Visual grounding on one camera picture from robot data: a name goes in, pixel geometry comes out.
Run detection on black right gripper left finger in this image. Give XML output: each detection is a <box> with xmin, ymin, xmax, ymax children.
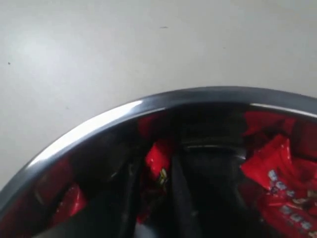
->
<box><xmin>37</xmin><ymin>158</ymin><xmax>144</xmax><ymax>238</ymax></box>

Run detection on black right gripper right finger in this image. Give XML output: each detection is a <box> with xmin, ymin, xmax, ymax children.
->
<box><xmin>171</xmin><ymin>153</ymin><xmax>258</xmax><ymax>238</ymax></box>

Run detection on metal bowl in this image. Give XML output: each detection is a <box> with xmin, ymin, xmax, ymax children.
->
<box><xmin>0</xmin><ymin>87</ymin><xmax>317</xmax><ymax>238</ymax></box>

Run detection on red wrapped candy pile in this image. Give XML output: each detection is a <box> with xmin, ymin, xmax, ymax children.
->
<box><xmin>52</xmin><ymin>105</ymin><xmax>317</xmax><ymax>238</ymax></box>

